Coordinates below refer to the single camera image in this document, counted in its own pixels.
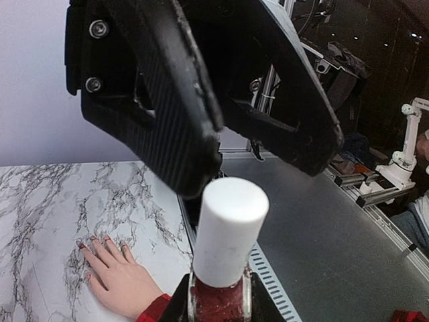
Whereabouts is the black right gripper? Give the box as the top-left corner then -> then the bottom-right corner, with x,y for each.
65,1 -> 288,198

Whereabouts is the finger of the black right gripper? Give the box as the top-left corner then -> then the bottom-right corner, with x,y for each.
224,1 -> 343,176

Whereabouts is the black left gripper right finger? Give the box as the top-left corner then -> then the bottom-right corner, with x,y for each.
251,272 -> 285,322

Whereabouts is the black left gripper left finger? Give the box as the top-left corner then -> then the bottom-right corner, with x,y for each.
158,274 -> 190,322

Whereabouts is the red glitter nail polish bottle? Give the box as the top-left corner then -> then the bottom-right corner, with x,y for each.
187,266 -> 252,322

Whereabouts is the white nail polish cap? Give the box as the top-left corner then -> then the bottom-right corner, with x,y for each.
192,177 -> 269,288

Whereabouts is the red black plaid sleeve forearm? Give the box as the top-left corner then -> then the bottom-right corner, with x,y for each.
135,294 -> 171,322

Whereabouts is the person's bare hand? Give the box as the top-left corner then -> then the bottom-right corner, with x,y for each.
78,236 -> 164,320

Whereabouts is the small white background robot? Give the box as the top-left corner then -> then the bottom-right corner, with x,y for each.
356,97 -> 428,208

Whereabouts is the dark cloth on mount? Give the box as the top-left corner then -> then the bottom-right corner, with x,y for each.
326,41 -> 371,111

